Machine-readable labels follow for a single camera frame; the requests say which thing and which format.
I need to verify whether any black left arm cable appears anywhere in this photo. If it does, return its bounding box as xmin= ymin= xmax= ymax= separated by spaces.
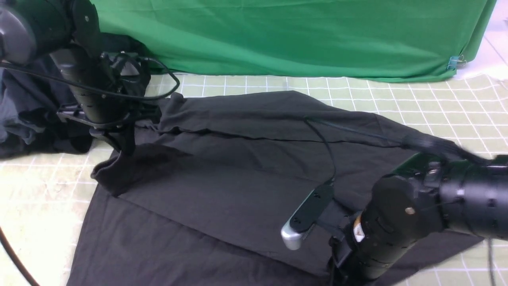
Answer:
xmin=0 ymin=56 xmax=181 ymax=102

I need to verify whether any light green checkered tablecloth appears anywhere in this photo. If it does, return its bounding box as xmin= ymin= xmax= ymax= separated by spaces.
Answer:
xmin=1 ymin=73 xmax=507 ymax=286

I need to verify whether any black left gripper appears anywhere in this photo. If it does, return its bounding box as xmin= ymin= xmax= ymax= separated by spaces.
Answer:
xmin=57 ymin=101 xmax=161 ymax=155

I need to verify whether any pile of dark clothes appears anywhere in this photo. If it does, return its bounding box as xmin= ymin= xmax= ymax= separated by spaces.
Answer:
xmin=0 ymin=33 xmax=151 ymax=159

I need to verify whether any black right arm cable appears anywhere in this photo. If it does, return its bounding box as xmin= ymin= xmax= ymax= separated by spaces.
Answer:
xmin=304 ymin=116 xmax=338 ymax=185

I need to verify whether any blue binder clip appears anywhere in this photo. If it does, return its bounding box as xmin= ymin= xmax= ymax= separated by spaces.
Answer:
xmin=446 ymin=55 xmax=467 ymax=70

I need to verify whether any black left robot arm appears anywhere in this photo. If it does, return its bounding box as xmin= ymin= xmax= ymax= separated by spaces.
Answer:
xmin=1 ymin=0 xmax=160 ymax=159

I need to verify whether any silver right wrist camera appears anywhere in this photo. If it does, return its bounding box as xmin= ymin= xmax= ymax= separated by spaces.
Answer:
xmin=281 ymin=183 xmax=334 ymax=250

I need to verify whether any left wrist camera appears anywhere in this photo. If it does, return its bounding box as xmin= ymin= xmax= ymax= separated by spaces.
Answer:
xmin=101 ymin=51 xmax=151 ymax=97

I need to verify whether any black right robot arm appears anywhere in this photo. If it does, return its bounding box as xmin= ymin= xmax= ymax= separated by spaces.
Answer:
xmin=329 ymin=154 xmax=507 ymax=286

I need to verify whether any dark gray long-sleeve shirt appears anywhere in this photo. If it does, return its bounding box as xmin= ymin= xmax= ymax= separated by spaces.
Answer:
xmin=67 ymin=91 xmax=485 ymax=286

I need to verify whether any green backdrop cloth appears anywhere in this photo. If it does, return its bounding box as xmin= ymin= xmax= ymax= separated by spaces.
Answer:
xmin=93 ymin=0 xmax=496 ymax=83

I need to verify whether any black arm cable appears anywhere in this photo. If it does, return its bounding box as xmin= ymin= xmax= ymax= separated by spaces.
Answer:
xmin=0 ymin=56 xmax=181 ymax=102
xmin=304 ymin=116 xmax=338 ymax=185

